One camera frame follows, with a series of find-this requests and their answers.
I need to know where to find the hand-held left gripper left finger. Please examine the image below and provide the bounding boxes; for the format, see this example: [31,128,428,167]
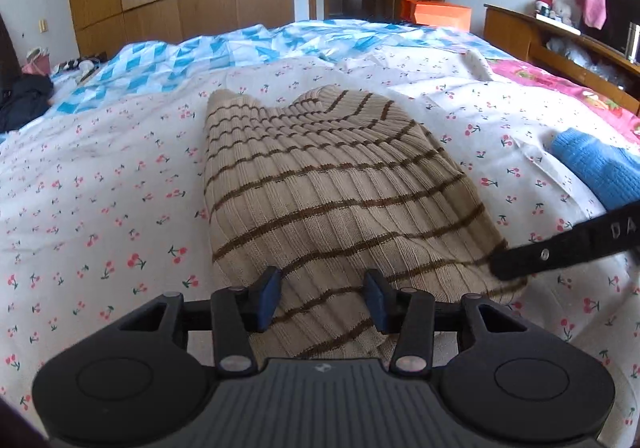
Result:
[116,266,282,376]

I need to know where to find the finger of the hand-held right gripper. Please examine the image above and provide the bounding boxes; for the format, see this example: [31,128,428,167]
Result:
[487,210,640,281]

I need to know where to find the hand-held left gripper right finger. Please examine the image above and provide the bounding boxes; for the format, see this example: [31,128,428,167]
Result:
[363,270,529,376]

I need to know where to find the beige striped knitted sweater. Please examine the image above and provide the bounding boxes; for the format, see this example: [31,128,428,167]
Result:
[202,84,528,360]

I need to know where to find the blue knitted sweater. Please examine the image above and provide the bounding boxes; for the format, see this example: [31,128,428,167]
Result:
[550,128,640,213]

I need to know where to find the pink floral pillow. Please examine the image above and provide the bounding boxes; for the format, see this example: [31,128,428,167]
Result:
[487,56,640,149]

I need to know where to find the clear plastic bags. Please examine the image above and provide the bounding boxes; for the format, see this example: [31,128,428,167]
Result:
[546,35,627,84]

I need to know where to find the cream cloth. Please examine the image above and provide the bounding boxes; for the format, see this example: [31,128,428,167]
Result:
[460,50,494,82]

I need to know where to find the white cherry print bedsheet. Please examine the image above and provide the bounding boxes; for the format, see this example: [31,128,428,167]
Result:
[0,45,640,448]

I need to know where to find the wooden headboard shelf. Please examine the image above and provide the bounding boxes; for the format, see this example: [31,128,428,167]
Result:
[483,4,640,116]

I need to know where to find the black television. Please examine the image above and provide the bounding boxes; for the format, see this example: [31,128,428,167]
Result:
[600,0,640,63]

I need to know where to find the blue diamond pattern quilt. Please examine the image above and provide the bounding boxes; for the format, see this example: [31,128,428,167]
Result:
[50,20,488,116]

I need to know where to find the orange box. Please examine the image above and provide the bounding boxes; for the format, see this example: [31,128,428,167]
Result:
[400,0,472,32]

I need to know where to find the black and white object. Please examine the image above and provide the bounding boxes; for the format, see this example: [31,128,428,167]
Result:
[52,56,108,77]

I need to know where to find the dark navy jacket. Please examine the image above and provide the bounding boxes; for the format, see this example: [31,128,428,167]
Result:
[0,74,55,133]

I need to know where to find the pink bag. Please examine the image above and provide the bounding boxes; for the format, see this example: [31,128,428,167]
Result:
[21,46,52,76]

